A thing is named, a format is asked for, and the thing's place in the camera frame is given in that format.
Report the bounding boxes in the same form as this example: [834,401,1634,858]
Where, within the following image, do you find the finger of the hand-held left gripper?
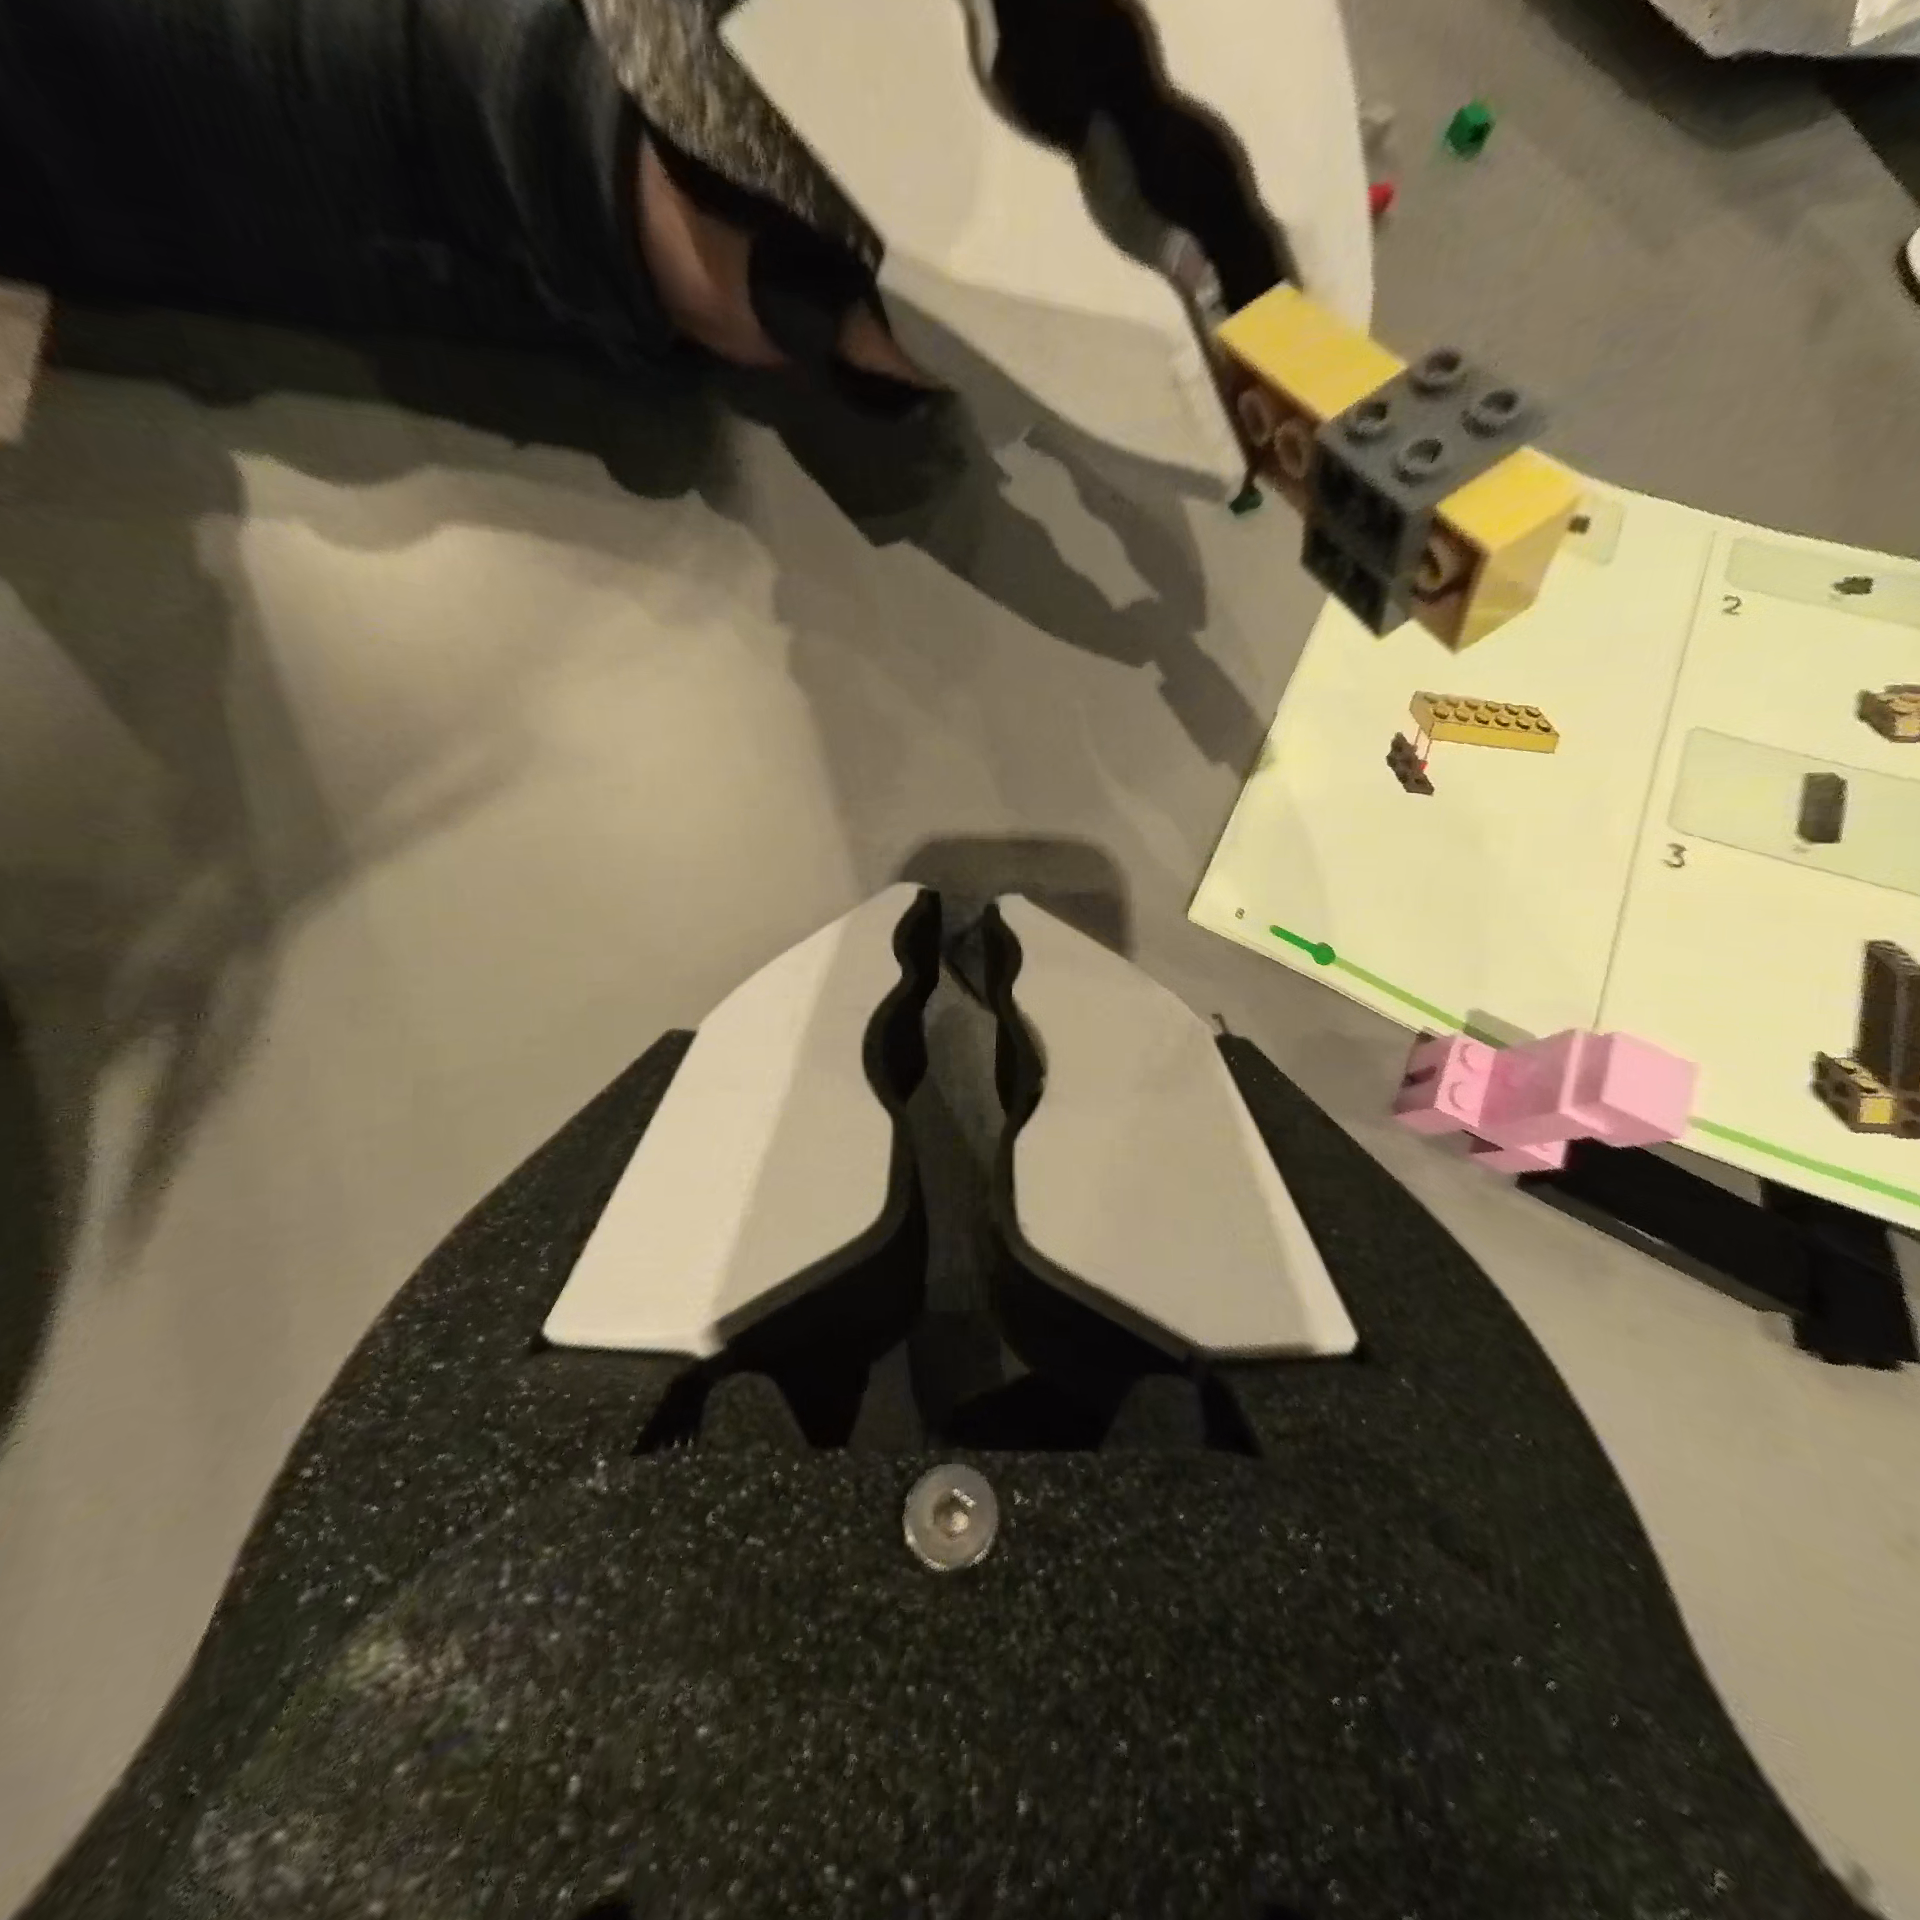
[718,0,1307,505]
[1050,0,1379,340]

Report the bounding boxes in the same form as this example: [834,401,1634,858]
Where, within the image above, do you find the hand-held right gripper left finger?
[540,883,944,1360]

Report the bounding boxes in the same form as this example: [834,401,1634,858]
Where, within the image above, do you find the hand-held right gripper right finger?
[975,893,1362,1360]

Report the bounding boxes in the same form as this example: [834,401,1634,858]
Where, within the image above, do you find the yellow and grey brick assembly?
[1213,285,1585,650]

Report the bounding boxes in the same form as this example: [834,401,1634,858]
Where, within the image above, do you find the person's left forearm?
[0,0,663,377]

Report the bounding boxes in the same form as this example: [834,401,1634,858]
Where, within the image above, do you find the grey desk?
[0,0,1920,1920]

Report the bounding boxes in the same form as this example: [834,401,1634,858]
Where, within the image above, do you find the person's left hand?
[638,142,954,430]

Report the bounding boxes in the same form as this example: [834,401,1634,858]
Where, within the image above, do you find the pink toy brick figure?
[1393,1028,1705,1175]

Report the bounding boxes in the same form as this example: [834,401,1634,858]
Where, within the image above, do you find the white paper bag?
[1636,0,1920,63]

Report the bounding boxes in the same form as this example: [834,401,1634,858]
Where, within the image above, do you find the long black toy brick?
[1519,1156,1824,1322]

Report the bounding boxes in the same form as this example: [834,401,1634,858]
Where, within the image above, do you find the building instruction booklet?
[1189,481,1920,1232]

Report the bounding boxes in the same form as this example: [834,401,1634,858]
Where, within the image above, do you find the tall black toy brick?
[1762,1185,1920,1371]

